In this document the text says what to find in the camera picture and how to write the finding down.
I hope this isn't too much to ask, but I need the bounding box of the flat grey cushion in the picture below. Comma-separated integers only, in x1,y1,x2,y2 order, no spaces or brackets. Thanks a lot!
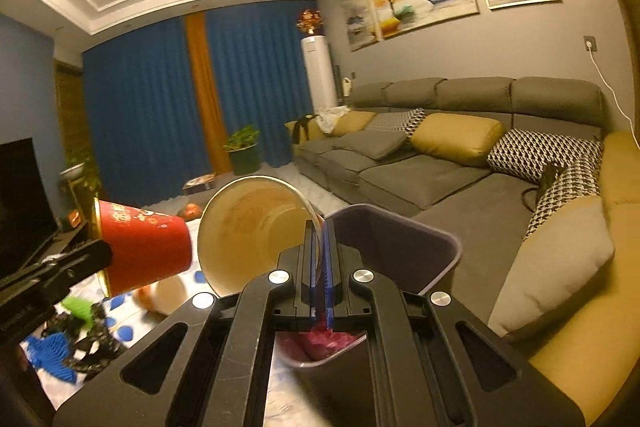
332,129,408,160

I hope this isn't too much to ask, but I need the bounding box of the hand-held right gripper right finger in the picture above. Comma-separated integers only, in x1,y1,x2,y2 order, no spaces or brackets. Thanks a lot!
324,219,586,427

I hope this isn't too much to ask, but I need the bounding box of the black flat television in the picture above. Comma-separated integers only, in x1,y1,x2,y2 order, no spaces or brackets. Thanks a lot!
0,137,58,258

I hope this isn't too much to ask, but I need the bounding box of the small yellow cushion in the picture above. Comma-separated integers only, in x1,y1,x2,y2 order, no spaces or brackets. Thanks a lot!
330,111,378,138

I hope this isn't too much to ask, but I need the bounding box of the houndstooth cushion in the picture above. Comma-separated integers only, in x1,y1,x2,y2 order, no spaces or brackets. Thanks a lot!
522,157,603,243

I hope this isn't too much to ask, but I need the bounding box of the potted vine in white bowl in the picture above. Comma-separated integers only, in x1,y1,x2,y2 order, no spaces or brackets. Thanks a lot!
60,147,103,208

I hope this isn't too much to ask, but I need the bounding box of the green honeycomb paper piece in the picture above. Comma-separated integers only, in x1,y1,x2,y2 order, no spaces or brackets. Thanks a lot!
60,297,103,325

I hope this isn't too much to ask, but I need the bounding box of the orange patterned paper cup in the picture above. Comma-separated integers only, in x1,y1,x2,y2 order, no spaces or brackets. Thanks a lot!
196,175,326,299

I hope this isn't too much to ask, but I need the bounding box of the yellow leather cushion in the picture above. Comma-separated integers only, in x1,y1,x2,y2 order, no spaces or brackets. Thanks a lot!
410,112,507,168

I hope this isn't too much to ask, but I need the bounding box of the printed flat box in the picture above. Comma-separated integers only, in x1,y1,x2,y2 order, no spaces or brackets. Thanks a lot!
184,174,217,192

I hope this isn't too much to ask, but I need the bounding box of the small landscape painting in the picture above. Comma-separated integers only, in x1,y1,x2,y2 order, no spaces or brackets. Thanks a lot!
338,0,378,54

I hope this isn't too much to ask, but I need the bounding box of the orange curtain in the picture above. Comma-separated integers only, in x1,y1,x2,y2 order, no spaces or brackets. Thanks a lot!
182,12,233,178

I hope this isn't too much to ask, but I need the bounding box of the blue honeycomb paper piece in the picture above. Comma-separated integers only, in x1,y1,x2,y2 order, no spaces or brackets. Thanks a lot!
22,329,78,385

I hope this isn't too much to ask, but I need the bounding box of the large yellow sofa cushion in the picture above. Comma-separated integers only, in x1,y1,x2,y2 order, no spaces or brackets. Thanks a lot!
527,130,640,427

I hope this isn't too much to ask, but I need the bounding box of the black white patterned cushion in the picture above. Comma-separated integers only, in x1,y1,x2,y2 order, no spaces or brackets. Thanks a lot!
372,108,428,140
486,127,606,185

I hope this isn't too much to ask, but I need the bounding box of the black plastic wrapper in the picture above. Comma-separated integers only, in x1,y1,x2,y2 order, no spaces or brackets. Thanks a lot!
45,302,126,375

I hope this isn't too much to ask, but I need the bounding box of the pink plastic bag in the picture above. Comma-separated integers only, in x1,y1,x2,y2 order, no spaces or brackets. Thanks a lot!
300,327,363,360

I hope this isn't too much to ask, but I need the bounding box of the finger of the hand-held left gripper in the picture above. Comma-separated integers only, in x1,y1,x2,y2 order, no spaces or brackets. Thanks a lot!
0,238,113,303

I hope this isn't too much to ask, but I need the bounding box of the wide blue curtain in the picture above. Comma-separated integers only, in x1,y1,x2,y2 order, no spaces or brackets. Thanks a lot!
80,14,221,210

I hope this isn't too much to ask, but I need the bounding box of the red paper cup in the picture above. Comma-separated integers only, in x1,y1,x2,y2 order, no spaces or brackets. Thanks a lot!
91,198,193,299

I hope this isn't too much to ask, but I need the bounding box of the black cable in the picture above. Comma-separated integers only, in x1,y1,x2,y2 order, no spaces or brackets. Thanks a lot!
522,162,561,210

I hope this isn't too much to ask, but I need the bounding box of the dark plastic trash bin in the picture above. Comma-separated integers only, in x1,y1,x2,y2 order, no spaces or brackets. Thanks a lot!
274,203,462,370

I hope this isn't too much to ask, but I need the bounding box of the large grey cushion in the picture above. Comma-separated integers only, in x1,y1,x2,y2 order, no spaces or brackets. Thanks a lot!
487,196,616,338

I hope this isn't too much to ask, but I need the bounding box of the white charging cable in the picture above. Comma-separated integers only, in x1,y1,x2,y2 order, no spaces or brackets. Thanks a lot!
590,49,636,135

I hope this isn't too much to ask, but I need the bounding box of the black garment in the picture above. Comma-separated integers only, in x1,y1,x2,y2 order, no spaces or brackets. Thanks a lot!
290,116,316,145

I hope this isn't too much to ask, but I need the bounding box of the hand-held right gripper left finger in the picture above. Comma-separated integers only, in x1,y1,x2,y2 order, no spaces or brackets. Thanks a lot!
52,207,326,427

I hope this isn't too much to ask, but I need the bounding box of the dark television stand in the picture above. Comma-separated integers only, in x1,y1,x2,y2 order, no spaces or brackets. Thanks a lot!
30,224,101,268

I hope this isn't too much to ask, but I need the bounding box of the potted plant in green pot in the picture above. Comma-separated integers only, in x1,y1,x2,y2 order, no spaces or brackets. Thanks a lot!
222,124,262,175

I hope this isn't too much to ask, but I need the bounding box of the wooden door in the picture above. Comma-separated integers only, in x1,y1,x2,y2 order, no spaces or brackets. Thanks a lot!
52,59,91,168

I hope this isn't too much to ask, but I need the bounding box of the red gold flower ornament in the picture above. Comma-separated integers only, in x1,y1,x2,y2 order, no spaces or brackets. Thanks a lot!
296,8,323,36

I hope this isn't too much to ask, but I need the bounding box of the grey corner sofa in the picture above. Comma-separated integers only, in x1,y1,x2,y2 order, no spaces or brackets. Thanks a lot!
284,77,640,427

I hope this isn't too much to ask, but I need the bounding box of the white cloth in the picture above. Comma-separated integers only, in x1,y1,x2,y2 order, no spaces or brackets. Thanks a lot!
314,105,351,134

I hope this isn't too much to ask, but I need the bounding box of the white standing air conditioner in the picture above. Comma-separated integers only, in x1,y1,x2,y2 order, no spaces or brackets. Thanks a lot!
300,36,341,115

